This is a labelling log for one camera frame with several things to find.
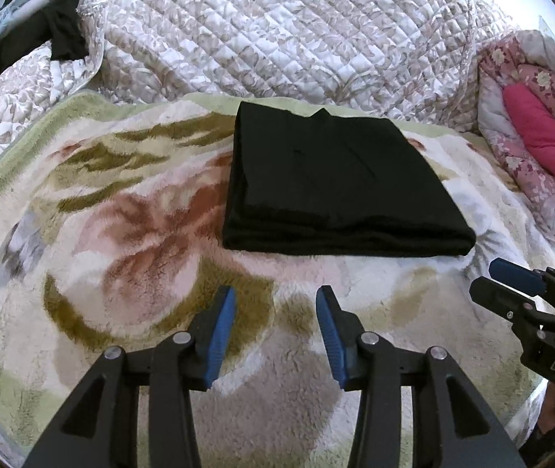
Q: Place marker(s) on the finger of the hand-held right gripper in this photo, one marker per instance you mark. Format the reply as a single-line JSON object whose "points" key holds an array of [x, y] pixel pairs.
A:
{"points": [[516, 273], [496, 295]]}

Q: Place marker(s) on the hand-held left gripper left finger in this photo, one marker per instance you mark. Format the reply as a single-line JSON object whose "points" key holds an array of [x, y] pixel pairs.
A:
{"points": [[221, 336]]}

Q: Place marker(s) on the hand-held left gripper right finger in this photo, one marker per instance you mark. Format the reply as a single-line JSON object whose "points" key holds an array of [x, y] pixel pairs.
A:
{"points": [[330, 336]]}

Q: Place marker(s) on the black pants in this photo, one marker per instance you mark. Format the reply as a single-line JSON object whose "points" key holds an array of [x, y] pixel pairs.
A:
{"points": [[345, 180]]}

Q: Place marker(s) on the person's dark clothing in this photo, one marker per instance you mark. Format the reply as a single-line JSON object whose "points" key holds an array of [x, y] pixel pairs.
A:
{"points": [[550, 456]]}

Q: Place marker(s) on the pink floral comforter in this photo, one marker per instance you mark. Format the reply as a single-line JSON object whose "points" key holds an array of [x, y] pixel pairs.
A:
{"points": [[516, 165]]}

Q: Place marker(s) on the pink cushion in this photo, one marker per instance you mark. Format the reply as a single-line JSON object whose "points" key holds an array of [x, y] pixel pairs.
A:
{"points": [[540, 126]]}

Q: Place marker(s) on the floral fleece blanket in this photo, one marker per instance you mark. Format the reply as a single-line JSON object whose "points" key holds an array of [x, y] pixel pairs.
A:
{"points": [[112, 204]]}

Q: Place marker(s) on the white quilted bedspread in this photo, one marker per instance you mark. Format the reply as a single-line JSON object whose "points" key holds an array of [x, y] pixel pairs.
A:
{"points": [[282, 34]]}

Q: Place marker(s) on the black garment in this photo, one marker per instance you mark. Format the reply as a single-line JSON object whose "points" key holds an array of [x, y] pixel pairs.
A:
{"points": [[63, 34]]}

